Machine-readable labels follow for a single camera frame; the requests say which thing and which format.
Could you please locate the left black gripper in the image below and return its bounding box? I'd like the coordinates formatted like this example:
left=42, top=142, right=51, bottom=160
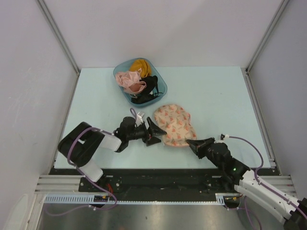
left=127, top=116, right=166, bottom=146

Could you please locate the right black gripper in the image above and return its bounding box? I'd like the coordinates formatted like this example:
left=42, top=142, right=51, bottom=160
left=186, top=138, right=223, bottom=170

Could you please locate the floral mesh laundry bag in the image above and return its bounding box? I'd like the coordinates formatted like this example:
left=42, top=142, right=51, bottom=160
left=153, top=104, right=197, bottom=147

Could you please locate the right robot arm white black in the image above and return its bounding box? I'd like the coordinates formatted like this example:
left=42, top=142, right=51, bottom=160
left=186, top=135, right=307, bottom=230

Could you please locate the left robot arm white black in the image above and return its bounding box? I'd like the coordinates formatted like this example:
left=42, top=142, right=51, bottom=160
left=58, top=116, right=167, bottom=192

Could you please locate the black bra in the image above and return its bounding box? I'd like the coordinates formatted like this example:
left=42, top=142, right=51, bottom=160
left=131, top=75, right=162, bottom=104

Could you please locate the pink bra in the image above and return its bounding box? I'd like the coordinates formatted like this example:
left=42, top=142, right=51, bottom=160
left=115, top=71, right=147, bottom=95

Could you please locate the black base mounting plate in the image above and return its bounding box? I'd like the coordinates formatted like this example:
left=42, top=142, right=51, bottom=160
left=49, top=167, right=280, bottom=202

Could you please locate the teal plastic basin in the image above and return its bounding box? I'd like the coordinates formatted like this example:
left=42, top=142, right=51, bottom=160
left=113, top=58, right=167, bottom=107

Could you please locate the mustard yellow garment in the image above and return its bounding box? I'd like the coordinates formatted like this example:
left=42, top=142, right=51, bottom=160
left=129, top=59, right=152, bottom=79

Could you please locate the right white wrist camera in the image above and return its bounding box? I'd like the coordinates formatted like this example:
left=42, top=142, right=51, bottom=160
left=219, top=134, right=230, bottom=142

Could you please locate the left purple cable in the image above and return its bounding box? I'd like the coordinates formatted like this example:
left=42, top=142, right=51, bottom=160
left=45, top=107, right=140, bottom=216

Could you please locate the purple cable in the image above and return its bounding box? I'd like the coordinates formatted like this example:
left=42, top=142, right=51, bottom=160
left=229, top=135, right=307, bottom=230
left=45, top=107, right=140, bottom=216

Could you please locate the grey slotted cable duct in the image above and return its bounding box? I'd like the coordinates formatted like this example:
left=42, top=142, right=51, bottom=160
left=44, top=193, right=240, bottom=205

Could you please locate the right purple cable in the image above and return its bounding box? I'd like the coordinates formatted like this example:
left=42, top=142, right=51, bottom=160
left=229, top=135, right=307, bottom=230

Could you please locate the aluminium rail beam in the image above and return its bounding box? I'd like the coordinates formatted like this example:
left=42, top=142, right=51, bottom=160
left=35, top=175, right=296, bottom=196

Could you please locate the right aluminium frame post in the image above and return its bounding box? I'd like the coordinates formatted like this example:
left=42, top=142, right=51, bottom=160
left=245, top=0, right=290, bottom=74

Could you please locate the aluminium frame post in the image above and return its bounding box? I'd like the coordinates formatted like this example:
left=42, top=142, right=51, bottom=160
left=35, top=0, right=81, bottom=76
left=245, top=0, right=290, bottom=74

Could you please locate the left aluminium frame post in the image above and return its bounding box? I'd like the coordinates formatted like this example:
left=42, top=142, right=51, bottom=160
left=35, top=0, right=81, bottom=76

